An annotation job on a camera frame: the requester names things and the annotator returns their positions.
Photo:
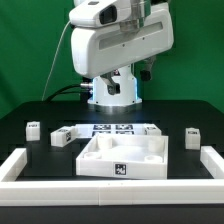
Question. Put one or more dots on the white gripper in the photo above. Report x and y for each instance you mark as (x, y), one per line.
(99, 51)

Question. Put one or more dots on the white square tabletop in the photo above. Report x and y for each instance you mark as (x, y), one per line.
(124, 156)

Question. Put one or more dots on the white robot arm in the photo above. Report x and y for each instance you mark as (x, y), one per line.
(130, 15)

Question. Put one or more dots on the white fiducial tag sheet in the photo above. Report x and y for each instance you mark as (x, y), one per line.
(89, 130)

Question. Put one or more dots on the white U-shaped fence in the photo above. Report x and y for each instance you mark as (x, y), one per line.
(127, 192)

